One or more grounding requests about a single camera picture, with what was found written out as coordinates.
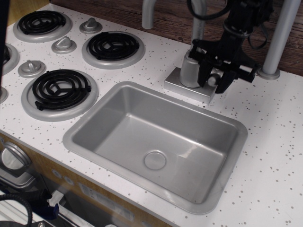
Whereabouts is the silver faucet lever handle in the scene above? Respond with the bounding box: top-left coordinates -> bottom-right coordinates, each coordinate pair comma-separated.
207,68 -> 224,87

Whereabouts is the grey stove knob top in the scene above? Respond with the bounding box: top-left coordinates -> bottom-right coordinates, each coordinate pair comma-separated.
79,17 -> 102,34

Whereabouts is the black cable lower left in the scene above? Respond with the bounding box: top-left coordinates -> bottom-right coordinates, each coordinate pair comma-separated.
0,192 -> 53,227

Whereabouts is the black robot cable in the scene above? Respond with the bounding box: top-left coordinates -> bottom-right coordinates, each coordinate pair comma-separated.
186,0 -> 232,21

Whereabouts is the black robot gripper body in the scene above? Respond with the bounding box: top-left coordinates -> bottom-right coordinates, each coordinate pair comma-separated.
189,22 -> 259,82

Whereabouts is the grey support pole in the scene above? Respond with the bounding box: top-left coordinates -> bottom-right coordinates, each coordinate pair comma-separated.
257,0 -> 301,80

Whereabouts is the grey stove knob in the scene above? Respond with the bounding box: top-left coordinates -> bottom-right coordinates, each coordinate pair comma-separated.
79,17 -> 102,34
52,36 -> 77,54
18,60 -> 46,79

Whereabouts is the grey stove knob edge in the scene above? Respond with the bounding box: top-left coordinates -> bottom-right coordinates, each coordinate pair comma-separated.
0,87 -> 8,104

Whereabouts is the left edge stove burner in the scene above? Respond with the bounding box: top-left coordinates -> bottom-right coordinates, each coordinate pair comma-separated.
2,43 -> 19,75

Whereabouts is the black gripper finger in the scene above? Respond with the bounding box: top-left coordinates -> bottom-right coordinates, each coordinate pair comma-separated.
198,60 -> 213,87
215,71 -> 237,94

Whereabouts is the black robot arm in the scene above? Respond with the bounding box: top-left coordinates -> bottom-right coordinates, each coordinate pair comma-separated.
187,0 -> 273,94

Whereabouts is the back right stove burner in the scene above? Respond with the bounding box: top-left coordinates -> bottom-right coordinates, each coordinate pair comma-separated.
81,31 -> 145,70

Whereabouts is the silver oven dial knob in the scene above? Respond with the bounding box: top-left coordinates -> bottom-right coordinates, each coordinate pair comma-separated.
0,141 -> 32,177

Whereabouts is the grey toy sink basin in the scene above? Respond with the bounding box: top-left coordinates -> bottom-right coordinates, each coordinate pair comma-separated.
63,82 -> 248,215

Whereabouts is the grey stove knob middle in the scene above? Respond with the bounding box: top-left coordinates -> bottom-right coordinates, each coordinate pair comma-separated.
52,36 -> 77,54

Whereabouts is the blue clamp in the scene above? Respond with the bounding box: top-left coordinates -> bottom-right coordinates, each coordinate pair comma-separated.
45,204 -> 60,220

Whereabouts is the grey stove knob lower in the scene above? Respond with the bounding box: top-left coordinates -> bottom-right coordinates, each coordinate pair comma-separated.
18,60 -> 46,79

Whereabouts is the silver toy faucet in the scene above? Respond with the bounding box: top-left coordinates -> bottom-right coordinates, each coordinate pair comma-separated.
142,0 -> 216,104

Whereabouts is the back left stove burner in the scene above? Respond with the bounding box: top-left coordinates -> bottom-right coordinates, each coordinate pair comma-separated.
13,10 -> 72,43

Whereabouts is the front right stove burner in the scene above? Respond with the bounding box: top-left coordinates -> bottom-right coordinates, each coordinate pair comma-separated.
21,69 -> 98,122

